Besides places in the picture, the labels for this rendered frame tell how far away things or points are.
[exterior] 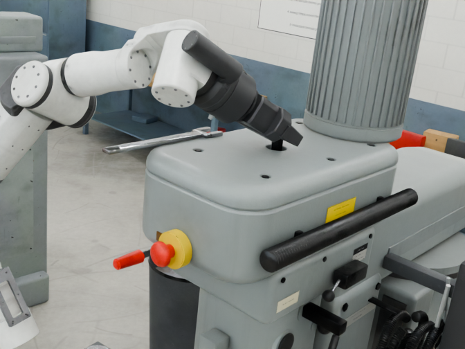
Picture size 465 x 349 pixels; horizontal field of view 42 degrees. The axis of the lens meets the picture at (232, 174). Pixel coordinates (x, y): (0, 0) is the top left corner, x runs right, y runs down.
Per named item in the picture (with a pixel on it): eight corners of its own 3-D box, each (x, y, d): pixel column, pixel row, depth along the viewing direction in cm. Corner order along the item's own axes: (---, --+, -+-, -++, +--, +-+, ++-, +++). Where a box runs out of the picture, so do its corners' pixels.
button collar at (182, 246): (182, 275, 94) (185, 240, 92) (156, 260, 98) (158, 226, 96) (191, 271, 95) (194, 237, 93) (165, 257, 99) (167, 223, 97)
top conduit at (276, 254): (275, 277, 88) (278, 255, 87) (253, 265, 90) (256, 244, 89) (416, 207, 120) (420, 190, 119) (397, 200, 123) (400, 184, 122)
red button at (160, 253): (163, 273, 92) (165, 249, 91) (146, 262, 95) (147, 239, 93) (179, 266, 94) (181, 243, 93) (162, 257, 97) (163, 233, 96)
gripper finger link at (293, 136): (293, 148, 106) (270, 133, 103) (302, 132, 106) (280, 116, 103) (299, 151, 105) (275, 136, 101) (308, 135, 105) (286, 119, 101)
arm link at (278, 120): (232, 135, 110) (183, 104, 102) (260, 89, 109) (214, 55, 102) (272, 158, 100) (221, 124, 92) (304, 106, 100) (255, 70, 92)
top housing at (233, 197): (239, 298, 89) (252, 197, 84) (126, 235, 105) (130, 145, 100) (393, 221, 123) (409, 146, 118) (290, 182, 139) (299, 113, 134)
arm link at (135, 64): (206, 89, 92) (135, 97, 99) (218, 39, 95) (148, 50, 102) (183, 65, 87) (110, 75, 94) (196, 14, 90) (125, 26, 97)
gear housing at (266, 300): (268, 331, 100) (275, 277, 97) (167, 272, 115) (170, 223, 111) (371, 270, 124) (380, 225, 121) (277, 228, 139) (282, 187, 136)
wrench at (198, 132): (113, 157, 94) (113, 151, 93) (97, 149, 96) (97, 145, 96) (222, 136, 111) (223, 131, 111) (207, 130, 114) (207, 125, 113)
